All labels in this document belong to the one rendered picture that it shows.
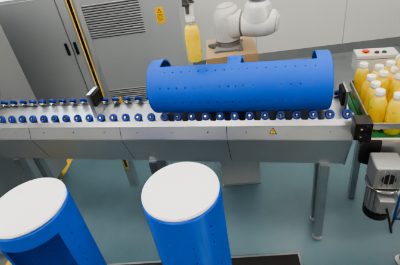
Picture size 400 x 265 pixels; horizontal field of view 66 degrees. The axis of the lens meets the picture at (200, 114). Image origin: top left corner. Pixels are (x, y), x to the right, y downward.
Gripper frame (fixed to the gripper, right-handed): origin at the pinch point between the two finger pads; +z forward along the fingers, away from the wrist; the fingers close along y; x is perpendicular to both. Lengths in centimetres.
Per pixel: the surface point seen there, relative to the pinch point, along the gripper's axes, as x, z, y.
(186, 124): -9, 56, 1
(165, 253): -3, 67, 70
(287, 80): 42, 32, 3
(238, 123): 19, 56, 2
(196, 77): -0.4, 29.8, 1.5
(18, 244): -48, 52, 81
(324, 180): 63, 95, -2
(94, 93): -63, 42, -7
